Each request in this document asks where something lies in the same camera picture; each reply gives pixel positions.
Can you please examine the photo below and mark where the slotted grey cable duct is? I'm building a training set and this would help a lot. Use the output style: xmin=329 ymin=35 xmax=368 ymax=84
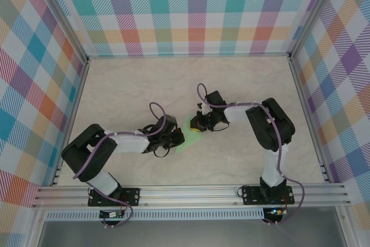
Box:
xmin=45 ymin=208 xmax=265 ymax=221

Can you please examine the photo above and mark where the wide aluminium mounting rail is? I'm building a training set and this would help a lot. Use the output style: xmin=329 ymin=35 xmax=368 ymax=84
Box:
xmin=31 ymin=183 xmax=352 ymax=209

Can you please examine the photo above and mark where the light green paper sheet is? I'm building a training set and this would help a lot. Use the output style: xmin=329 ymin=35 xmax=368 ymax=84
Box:
xmin=174 ymin=116 xmax=208 ymax=154

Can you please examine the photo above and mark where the left gripper thin black wire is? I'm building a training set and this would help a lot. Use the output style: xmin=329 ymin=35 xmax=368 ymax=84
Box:
xmin=152 ymin=147 xmax=171 ymax=158

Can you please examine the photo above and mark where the aluminium table side rail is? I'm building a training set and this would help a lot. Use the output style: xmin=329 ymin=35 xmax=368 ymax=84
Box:
xmin=51 ymin=59 xmax=91 ymax=187
xmin=288 ymin=56 xmax=331 ymax=184

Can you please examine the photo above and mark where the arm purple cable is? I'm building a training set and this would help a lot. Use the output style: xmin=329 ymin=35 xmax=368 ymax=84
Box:
xmin=197 ymin=83 xmax=306 ymax=226
xmin=72 ymin=101 xmax=177 ymax=228

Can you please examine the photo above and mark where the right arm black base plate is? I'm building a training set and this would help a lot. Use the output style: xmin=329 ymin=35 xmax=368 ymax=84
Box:
xmin=241 ymin=185 xmax=295 ymax=206

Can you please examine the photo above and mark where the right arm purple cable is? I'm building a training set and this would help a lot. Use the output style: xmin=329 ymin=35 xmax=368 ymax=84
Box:
xmin=197 ymin=83 xmax=306 ymax=226

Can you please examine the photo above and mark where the grey metal lower panel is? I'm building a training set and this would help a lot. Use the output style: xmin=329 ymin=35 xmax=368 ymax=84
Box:
xmin=36 ymin=219 xmax=349 ymax=247

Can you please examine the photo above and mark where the small black circuit board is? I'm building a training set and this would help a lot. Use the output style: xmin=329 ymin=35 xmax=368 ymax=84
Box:
xmin=99 ymin=210 xmax=125 ymax=219

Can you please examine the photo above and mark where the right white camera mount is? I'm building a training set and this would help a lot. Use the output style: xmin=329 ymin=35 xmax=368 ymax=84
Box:
xmin=197 ymin=102 xmax=212 ymax=115

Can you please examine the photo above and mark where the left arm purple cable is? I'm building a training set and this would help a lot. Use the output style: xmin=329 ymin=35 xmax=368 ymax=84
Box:
xmin=72 ymin=101 xmax=177 ymax=228

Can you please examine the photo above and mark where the gripper thin black wire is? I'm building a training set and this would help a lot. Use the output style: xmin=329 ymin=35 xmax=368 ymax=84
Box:
xmin=152 ymin=147 xmax=171 ymax=158
xmin=211 ymin=119 xmax=231 ymax=132

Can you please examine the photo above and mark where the aluminium frame post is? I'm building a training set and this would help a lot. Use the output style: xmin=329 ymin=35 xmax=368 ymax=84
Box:
xmin=30 ymin=0 xmax=90 ymax=64
xmin=287 ymin=0 xmax=349 ymax=62

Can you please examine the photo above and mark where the long thin aluminium frame rail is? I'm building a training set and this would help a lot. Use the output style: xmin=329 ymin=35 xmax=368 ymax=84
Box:
xmin=86 ymin=52 xmax=292 ymax=58

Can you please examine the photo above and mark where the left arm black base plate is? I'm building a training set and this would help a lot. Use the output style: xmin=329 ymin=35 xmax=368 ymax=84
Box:
xmin=87 ymin=187 xmax=141 ymax=208

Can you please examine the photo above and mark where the right gripper thin black wire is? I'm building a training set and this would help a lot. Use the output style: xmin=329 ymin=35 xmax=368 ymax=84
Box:
xmin=211 ymin=119 xmax=231 ymax=132

